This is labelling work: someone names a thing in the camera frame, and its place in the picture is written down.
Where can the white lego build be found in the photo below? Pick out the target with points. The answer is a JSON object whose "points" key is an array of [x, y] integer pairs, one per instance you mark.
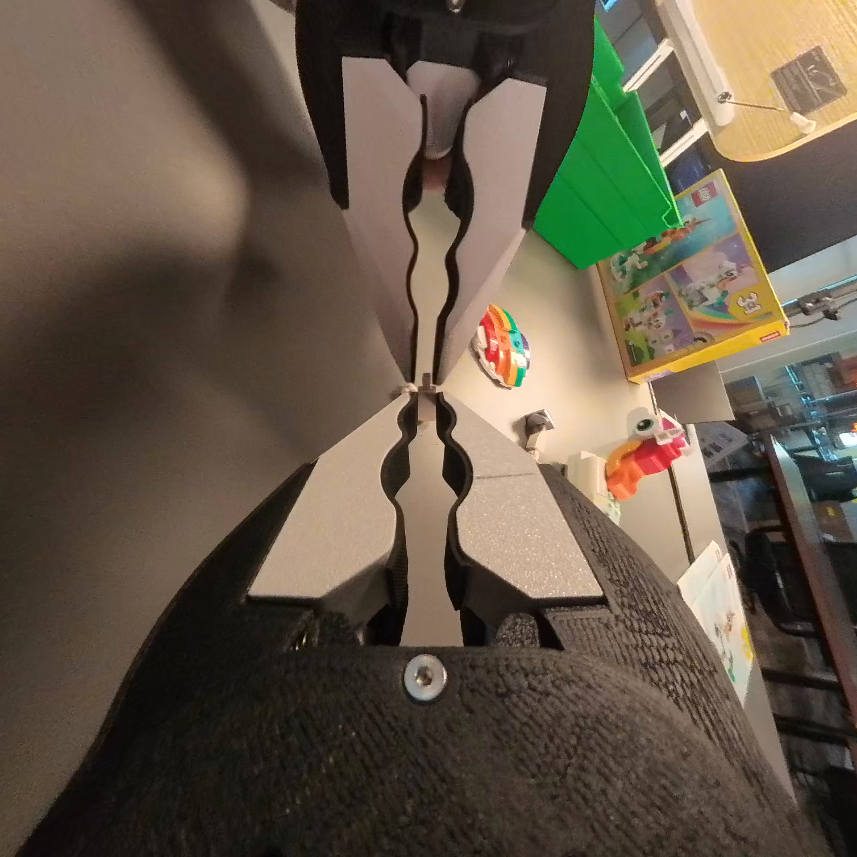
{"points": [[589, 479]]}

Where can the person's left hand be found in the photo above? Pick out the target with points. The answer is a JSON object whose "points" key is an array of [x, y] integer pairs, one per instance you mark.
{"points": [[436, 176]]}

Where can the small grey lego piece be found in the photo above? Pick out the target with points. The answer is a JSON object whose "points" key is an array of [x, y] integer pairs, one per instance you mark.
{"points": [[426, 402]]}

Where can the grey flat panel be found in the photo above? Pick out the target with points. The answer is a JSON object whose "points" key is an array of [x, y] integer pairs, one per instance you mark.
{"points": [[693, 392]]}

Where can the orange red lego creature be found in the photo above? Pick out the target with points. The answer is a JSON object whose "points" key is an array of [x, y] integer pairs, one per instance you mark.
{"points": [[643, 462]]}

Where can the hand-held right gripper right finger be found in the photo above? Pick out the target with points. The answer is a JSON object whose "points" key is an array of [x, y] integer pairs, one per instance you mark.
{"points": [[522, 535]]}

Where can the stack of green plastic bins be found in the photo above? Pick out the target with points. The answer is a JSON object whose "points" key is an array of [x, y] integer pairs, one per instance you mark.
{"points": [[602, 181]]}

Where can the black tag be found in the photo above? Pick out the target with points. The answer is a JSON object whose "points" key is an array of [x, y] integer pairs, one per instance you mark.
{"points": [[809, 77]]}

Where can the pale wooden desk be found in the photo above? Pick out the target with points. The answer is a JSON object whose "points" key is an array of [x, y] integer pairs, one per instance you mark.
{"points": [[756, 47]]}

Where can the yellow lego set box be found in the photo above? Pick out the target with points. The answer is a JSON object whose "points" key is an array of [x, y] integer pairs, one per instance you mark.
{"points": [[696, 288]]}

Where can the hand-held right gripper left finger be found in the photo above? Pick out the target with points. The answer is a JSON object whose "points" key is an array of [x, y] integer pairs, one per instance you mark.
{"points": [[335, 522]]}

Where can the rainbow lego build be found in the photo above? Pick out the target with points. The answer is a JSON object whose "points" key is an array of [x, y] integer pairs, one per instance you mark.
{"points": [[503, 345]]}

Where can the dark brown table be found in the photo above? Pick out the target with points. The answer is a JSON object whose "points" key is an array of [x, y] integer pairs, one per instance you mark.
{"points": [[803, 535]]}

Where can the lego instruction booklet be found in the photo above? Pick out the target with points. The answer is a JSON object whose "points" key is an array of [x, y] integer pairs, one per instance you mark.
{"points": [[720, 616]]}

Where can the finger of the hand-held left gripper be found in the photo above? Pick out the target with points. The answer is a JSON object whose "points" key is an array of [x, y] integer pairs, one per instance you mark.
{"points": [[378, 167], [499, 187]]}

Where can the small grey white lego part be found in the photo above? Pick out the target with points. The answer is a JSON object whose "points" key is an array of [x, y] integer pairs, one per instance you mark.
{"points": [[535, 428]]}

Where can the printed paper sheet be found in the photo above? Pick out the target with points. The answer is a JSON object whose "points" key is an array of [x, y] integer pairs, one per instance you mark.
{"points": [[723, 447]]}

